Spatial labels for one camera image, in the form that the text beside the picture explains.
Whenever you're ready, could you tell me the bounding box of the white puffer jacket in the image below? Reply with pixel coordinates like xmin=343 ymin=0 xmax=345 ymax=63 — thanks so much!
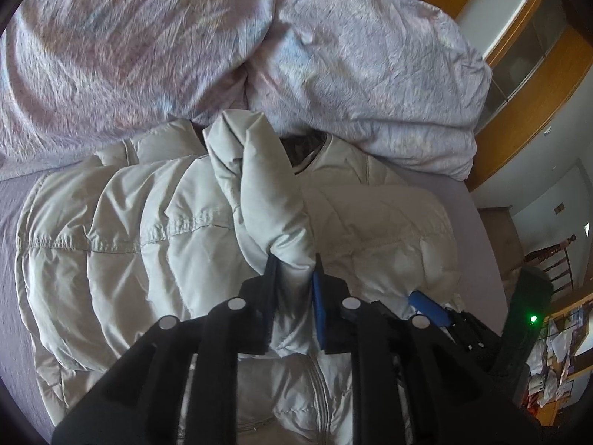
xmin=16 ymin=109 xmax=459 ymax=445

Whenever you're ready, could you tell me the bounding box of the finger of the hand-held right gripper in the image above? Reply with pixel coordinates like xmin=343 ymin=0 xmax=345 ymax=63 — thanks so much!
xmin=408 ymin=290 xmax=498 ymax=374

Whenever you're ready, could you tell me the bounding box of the dark wooden chair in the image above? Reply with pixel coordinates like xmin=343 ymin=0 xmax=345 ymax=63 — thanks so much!
xmin=525 ymin=235 xmax=579 ymax=298

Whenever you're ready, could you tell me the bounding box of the brown bedside cabinet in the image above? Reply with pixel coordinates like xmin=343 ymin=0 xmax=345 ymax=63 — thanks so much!
xmin=477 ymin=206 xmax=526 ymax=281

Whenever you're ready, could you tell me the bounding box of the wooden wardrobe with glass panels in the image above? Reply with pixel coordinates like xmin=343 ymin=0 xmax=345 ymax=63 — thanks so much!
xmin=401 ymin=0 xmax=593 ymax=192

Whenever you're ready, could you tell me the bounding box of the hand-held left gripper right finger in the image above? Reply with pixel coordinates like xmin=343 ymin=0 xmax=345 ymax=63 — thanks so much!
xmin=310 ymin=254 xmax=544 ymax=445

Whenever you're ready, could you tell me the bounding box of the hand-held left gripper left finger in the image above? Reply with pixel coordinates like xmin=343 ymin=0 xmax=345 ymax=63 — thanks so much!
xmin=51 ymin=254 xmax=281 ymax=445

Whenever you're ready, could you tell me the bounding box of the pale pink crinkled duvet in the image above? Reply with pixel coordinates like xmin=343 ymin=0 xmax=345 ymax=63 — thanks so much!
xmin=0 ymin=0 xmax=493 ymax=184

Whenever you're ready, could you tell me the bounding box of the cluttered table with papers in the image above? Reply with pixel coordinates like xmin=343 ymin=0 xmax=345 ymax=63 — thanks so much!
xmin=523 ymin=301 xmax=593 ymax=427

